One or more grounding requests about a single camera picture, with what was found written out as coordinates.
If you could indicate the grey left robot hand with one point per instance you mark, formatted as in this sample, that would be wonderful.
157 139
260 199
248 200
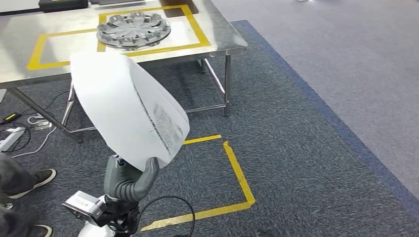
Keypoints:
127 184

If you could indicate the white curved plastic part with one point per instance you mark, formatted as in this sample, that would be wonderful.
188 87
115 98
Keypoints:
108 108

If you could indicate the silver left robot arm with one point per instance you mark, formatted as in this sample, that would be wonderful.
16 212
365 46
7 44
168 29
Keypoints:
95 233

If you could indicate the stainless steel workbench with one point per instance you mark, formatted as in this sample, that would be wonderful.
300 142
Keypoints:
65 42

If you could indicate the yellow tape on workbench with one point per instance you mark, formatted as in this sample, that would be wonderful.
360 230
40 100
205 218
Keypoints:
36 55

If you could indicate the straight yellow floor tape strip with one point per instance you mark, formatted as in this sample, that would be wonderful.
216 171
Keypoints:
203 139

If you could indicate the small grey power adapter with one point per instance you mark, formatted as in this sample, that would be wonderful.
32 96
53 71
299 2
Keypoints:
42 126

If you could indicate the white power strip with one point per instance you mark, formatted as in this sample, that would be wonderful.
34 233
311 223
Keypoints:
11 139

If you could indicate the black adapter with yellow label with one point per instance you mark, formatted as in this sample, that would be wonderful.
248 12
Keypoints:
9 117

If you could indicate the grey plastic wheel hubcap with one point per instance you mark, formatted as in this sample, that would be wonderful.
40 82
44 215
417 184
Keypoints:
131 31

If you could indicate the black case with yellow label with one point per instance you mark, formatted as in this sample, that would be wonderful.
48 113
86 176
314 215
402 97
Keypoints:
62 5

